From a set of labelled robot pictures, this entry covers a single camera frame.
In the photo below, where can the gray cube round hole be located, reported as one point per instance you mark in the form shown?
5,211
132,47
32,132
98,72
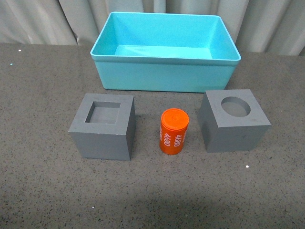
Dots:
231,120

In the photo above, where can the gray cube square hole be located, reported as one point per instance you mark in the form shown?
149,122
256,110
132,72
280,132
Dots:
104,126

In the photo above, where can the orange cylinder 4680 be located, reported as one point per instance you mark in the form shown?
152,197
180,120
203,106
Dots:
173,128

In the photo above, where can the white curtain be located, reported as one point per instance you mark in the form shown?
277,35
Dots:
276,26

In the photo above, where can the blue plastic box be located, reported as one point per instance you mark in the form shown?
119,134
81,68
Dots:
164,52

